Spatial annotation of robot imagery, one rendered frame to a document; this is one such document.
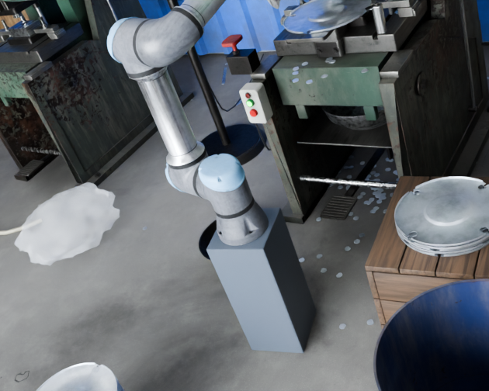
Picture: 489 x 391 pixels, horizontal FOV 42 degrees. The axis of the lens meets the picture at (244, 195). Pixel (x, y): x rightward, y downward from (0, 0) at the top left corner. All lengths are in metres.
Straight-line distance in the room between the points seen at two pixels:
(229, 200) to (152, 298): 0.86
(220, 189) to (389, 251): 0.49
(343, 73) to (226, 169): 0.60
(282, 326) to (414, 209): 0.54
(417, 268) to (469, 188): 0.30
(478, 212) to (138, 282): 1.38
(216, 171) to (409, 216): 0.55
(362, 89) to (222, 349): 0.97
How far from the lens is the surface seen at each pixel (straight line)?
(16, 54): 3.39
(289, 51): 2.29
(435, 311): 1.54
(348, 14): 2.12
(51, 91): 3.25
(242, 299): 1.96
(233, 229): 1.79
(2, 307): 2.92
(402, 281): 1.78
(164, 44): 1.57
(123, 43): 1.65
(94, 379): 1.95
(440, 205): 1.85
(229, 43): 2.26
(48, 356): 2.55
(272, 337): 2.06
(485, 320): 1.59
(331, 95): 2.19
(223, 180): 1.70
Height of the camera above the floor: 1.56
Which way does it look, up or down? 34 degrees down
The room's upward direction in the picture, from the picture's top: 21 degrees counter-clockwise
